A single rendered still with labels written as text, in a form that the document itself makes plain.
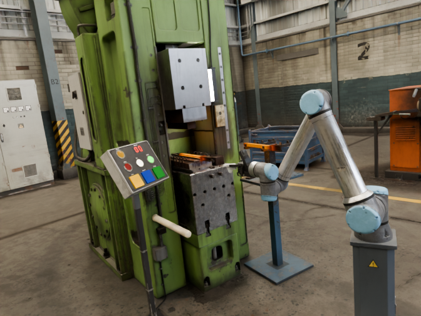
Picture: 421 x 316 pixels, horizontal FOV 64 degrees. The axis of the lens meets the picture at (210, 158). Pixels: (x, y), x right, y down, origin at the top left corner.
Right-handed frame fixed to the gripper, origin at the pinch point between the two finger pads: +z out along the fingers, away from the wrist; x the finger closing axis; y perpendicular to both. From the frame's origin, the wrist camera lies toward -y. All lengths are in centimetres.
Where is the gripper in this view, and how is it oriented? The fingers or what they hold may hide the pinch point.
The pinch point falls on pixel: (231, 162)
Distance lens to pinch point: 217.2
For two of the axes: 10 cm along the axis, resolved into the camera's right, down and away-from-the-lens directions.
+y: 1.1, 9.8, 1.8
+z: -5.8, -0.9, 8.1
